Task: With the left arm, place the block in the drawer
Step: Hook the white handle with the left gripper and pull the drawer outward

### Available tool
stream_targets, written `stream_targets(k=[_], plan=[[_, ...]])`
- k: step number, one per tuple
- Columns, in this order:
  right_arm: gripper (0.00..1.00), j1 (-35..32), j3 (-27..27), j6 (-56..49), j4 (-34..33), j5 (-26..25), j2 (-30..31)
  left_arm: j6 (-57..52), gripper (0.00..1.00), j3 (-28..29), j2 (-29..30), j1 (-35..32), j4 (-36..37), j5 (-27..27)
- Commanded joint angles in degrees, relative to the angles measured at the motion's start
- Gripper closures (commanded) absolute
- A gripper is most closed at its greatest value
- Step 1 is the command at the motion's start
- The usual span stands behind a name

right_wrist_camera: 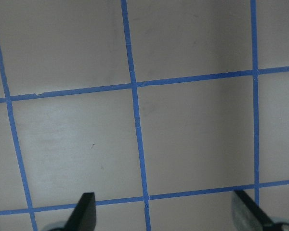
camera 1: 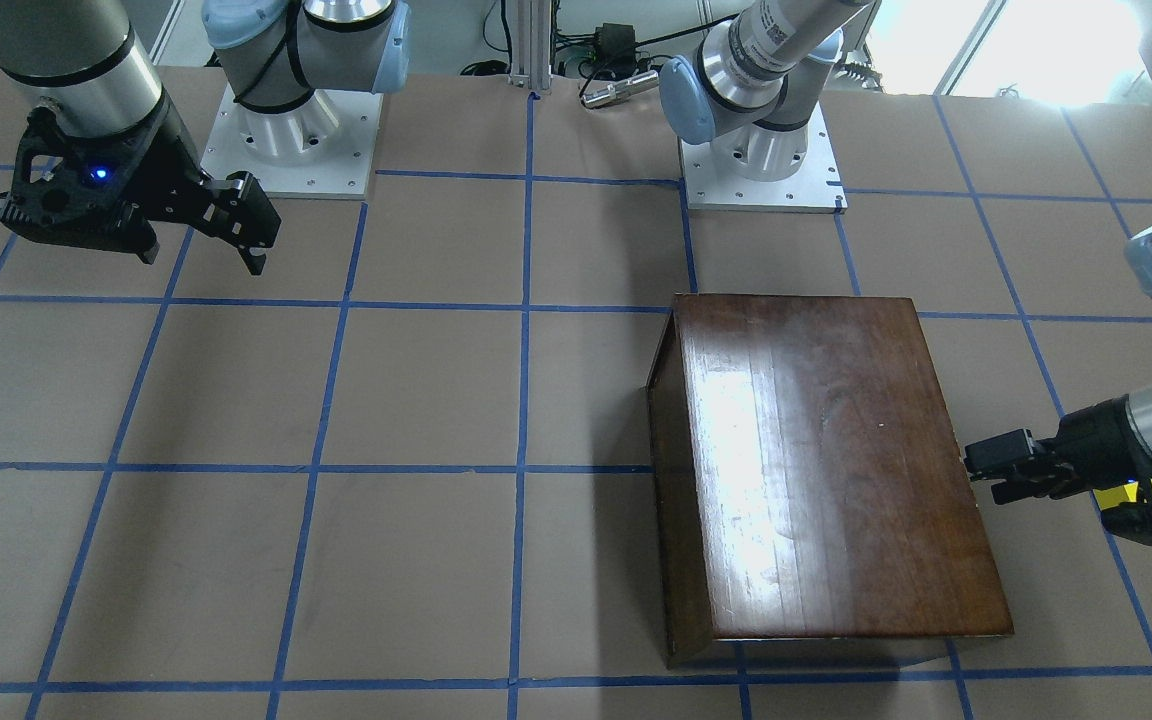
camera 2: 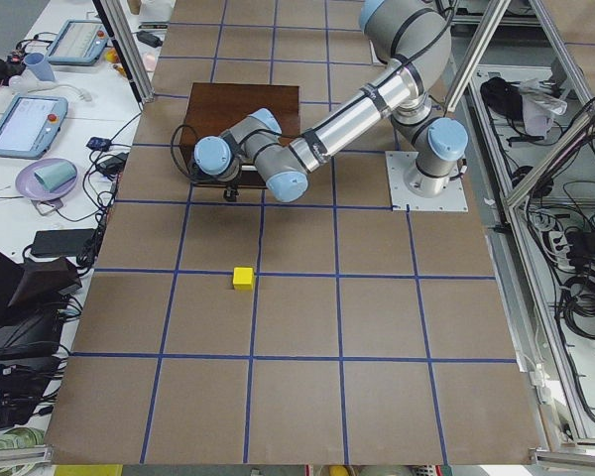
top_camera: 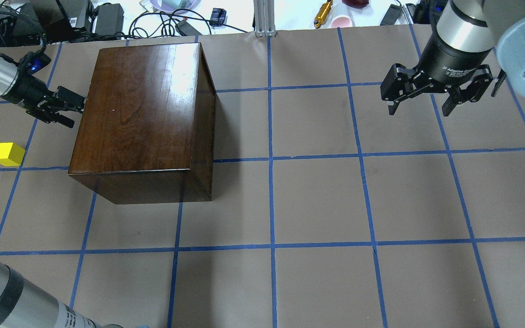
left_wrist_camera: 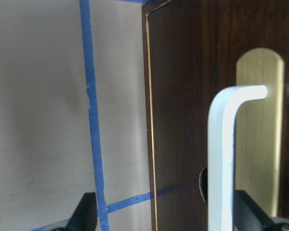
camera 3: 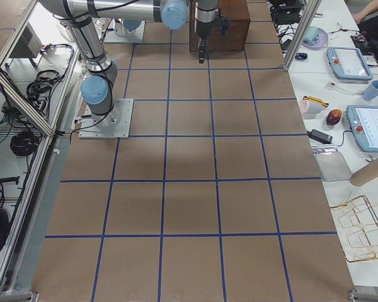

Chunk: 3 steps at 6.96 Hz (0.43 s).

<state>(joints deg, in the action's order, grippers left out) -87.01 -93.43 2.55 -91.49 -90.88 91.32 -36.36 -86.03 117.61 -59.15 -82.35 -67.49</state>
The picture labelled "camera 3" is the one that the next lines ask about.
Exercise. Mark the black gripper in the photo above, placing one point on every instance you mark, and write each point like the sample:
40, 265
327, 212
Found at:
203, 30

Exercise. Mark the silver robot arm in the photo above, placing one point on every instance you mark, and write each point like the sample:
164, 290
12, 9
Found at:
97, 89

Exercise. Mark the dark wooden drawer cabinet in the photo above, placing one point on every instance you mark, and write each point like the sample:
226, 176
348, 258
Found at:
237, 12

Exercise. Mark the small blue black device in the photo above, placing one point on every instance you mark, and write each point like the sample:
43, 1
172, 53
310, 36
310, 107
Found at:
301, 56

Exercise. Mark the purple plate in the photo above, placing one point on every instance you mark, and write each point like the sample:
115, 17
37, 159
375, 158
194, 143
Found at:
315, 38

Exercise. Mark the pink cup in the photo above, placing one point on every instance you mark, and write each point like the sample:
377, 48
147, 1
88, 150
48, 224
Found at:
310, 109

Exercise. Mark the gold metal cylinder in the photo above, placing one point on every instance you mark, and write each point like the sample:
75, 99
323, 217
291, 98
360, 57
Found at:
316, 100

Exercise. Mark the upper teach pendant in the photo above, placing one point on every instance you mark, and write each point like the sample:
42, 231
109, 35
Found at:
348, 64

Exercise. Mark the teach pendant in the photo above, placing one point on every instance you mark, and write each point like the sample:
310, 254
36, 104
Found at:
348, 64
364, 125

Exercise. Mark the red brown fruit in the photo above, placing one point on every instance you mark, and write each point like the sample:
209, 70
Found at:
333, 117

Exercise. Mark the black power adapter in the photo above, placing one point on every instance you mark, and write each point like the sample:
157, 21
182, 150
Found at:
319, 136

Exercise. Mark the blue cup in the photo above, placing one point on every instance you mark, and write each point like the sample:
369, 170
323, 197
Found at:
371, 91

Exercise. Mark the silver metal tray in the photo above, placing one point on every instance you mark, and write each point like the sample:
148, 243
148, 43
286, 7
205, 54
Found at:
331, 163

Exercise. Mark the lower teach pendant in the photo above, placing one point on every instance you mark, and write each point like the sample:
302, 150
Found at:
364, 125

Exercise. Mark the cardboard tube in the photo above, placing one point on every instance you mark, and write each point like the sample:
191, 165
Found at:
366, 174

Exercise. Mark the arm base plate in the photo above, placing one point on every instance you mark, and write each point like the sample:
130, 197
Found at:
115, 125
125, 31

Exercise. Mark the aluminium frame post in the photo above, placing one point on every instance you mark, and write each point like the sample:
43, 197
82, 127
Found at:
306, 19

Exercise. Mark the gold wire rack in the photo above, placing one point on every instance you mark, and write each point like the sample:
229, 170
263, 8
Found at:
357, 225

